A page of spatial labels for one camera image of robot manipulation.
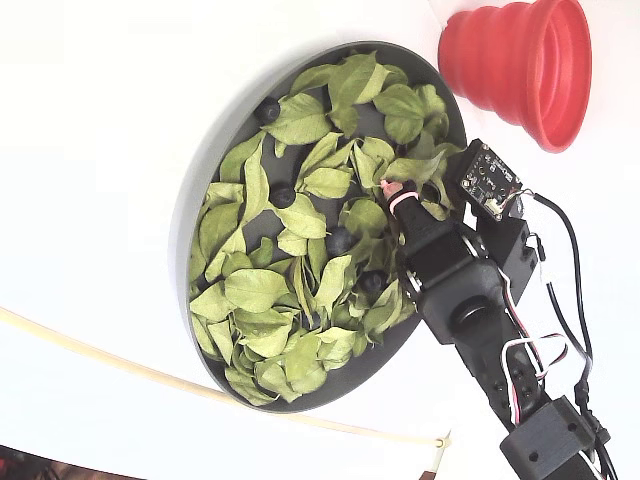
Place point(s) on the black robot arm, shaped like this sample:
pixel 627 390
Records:
pixel 465 310

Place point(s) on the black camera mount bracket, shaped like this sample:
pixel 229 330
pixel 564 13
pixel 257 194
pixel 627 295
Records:
pixel 510 250

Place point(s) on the dark grey round bowl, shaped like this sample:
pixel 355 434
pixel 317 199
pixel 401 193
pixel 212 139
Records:
pixel 350 385

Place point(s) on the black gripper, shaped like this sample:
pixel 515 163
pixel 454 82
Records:
pixel 434 246

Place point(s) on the blueberry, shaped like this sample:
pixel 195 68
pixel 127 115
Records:
pixel 267 111
pixel 372 282
pixel 340 240
pixel 282 196

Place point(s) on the long thin wooden stick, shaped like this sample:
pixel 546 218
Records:
pixel 200 390

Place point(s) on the black camera circuit board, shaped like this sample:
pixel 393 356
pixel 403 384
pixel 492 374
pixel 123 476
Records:
pixel 490 175

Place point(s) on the pile of green leaves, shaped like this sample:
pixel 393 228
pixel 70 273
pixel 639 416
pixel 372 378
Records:
pixel 255 290

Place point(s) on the red collapsible silicone cup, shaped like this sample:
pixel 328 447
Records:
pixel 500 75

